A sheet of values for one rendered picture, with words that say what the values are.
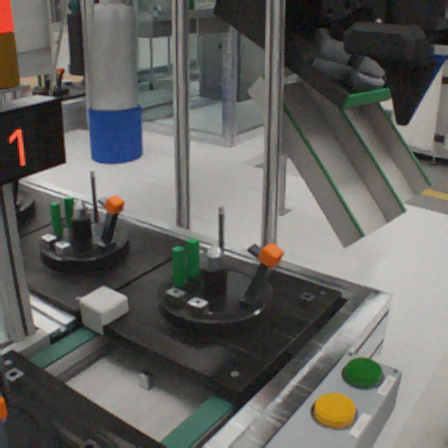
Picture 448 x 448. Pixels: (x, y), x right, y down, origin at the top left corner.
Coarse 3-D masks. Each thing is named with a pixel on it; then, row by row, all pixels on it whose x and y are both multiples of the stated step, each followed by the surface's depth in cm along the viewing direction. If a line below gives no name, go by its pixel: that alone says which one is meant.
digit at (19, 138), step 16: (32, 112) 51; (0, 128) 49; (16, 128) 50; (32, 128) 52; (0, 144) 49; (16, 144) 51; (32, 144) 52; (0, 160) 50; (16, 160) 51; (32, 160) 53; (0, 176) 50
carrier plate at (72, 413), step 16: (16, 352) 59; (32, 368) 56; (32, 384) 54; (48, 384) 54; (64, 384) 54; (32, 400) 52; (48, 400) 52; (64, 400) 52; (80, 400) 52; (64, 416) 50; (80, 416) 50; (96, 416) 50; (112, 416) 50; (64, 432) 48; (80, 432) 48; (96, 432) 48; (112, 432) 48; (128, 432) 49
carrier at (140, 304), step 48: (192, 240) 70; (144, 288) 73; (192, 288) 69; (240, 288) 69; (288, 288) 73; (144, 336) 63; (192, 336) 63; (240, 336) 63; (288, 336) 63; (240, 384) 55
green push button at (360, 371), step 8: (352, 360) 58; (360, 360) 58; (368, 360) 58; (352, 368) 57; (360, 368) 57; (368, 368) 57; (376, 368) 57; (352, 376) 56; (360, 376) 56; (368, 376) 56; (376, 376) 56; (360, 384) 55; (368, 384) 55
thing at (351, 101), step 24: (216, 0) 82; (240, 0) 79; (264, 0) 76; (288, 0) 88; (312, 0) 84; (240, 24) 80; (264, 24) 77; (288, 24) 74; (312, 24) 86; (264, 48) 79; (288, 48) 75; (312, 72) 74; (336, 96) 72; (360, 96) 73; (384, 96) 78
